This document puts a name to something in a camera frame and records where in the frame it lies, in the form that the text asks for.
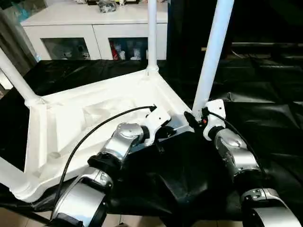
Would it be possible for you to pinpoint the white plastic table top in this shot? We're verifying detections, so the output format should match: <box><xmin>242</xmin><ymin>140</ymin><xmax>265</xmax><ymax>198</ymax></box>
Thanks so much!
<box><xmin>9</xmin><ymin>68</ymin><xmax>197</xmax><ymax>204</ymax></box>

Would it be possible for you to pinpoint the black mat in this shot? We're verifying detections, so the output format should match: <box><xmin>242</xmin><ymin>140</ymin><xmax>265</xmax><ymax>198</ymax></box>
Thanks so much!
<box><xmin>0</xmin><ymin>59</ymin><xmax>303</xmax><ymax>227</ymax></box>

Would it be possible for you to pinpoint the black cabinet gold label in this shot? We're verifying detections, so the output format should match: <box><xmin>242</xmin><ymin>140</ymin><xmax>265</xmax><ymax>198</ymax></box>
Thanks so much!
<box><xmin>167</xmin><ymin>0</ymin><xmax>234</xmax><ymax>64</ymax></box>

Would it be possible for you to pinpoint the white glass-door cabinet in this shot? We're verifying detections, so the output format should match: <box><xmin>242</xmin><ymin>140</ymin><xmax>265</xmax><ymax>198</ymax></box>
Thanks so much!
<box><xmin>20</xmin><ymin>0</ymin><xmax>169</xmax><ymax>61</ymax></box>

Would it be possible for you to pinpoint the dark grey bundle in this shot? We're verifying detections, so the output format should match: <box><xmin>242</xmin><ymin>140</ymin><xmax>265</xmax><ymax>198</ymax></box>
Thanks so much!
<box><xmin>97</xmin><ymin>0</ymin><xmax>118</xmax><ymax>14</ymax></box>

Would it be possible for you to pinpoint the black metal stand leg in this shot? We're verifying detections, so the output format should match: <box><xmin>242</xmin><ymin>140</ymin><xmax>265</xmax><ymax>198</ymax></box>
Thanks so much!
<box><xmin>30</xmin><ymin>211</ymin><xmax>52</xmax><ymax>225</ymax></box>

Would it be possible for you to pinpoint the grey curtain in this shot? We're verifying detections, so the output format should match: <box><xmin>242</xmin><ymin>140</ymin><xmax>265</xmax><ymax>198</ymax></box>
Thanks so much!
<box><xmin>0</xmin><ymin>9</ymin><xmax>38</xmax><ymax>79</ymax></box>

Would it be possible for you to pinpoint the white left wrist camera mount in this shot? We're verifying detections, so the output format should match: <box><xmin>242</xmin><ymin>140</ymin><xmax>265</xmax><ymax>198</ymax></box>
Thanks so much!
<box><xmin>142</xmin><ymin>107</ymin><xmax>171</xmax><ymax>146</ymax></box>

